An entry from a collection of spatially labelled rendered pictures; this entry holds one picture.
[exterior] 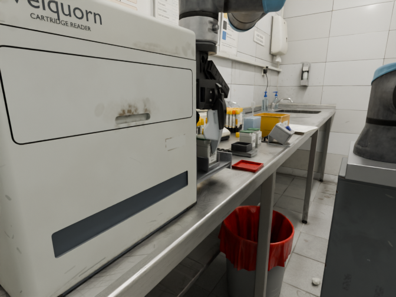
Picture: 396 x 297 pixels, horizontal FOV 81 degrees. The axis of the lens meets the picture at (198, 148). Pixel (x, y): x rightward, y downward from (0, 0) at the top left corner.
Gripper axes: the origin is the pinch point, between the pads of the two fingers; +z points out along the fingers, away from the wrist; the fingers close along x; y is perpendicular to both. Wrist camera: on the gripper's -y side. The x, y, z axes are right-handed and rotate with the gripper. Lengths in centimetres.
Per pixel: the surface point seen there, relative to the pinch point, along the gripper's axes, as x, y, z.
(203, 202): 5.0, 8.0, 9.0
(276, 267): 6, -53, 67
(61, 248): 4.2, 33.3, 3.6
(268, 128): -4, -60, 5
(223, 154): 1.1, -7.3, 3.6
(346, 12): 6, -269, -91
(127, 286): 8.4, 29.0, 9.3
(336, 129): 12, -269, 33
